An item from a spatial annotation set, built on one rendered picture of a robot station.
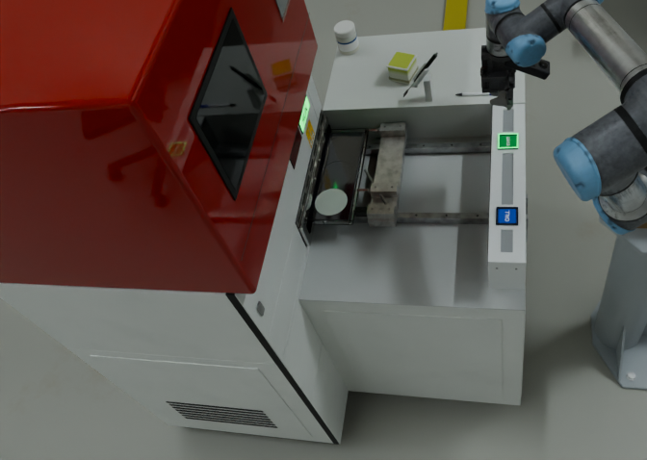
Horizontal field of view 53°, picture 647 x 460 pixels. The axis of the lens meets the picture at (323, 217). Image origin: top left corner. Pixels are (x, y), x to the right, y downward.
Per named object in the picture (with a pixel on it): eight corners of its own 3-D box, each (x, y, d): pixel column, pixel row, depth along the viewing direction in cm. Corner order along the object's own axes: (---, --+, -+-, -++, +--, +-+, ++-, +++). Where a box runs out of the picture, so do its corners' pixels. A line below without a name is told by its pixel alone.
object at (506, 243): (488, 289, 174) (487, 262, 163) (493, 136, 204) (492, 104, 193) (525, 290, 171) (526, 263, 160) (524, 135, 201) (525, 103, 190)
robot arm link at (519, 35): (555, 23, 134) (531, -6, 141) (507, 57, 138) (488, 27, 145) (567, 44, 139) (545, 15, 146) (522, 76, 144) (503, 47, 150)
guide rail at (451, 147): (335, 156, 214) (333, 149, 212) (336, 151, 216) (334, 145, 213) (490, 152, 200) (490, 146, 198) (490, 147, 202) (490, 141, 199)
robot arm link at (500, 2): (493, 12, 142) (478, -10, 147) (494, 50, 150) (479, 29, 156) (528, 0, 141) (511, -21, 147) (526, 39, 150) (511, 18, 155)
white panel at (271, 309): (275, 364, 175) (225, 294, 144) (324, 139, 220) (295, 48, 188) (286, 365, 175) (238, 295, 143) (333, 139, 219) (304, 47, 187)
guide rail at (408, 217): (322, 222, 200) (320, 217, 197) (323, 217, 201) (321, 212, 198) (488, 224, 186) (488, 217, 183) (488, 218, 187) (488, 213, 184)
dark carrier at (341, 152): (240, 219, 198) (240, 217, 198) (264, 136, 217) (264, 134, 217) (349, 220, 189) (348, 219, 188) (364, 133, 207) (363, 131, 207)
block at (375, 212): (368, 218, 189) (366, 213, 187) (369, 210, 191) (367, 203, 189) (395, 219, 187) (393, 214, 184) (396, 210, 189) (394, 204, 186)
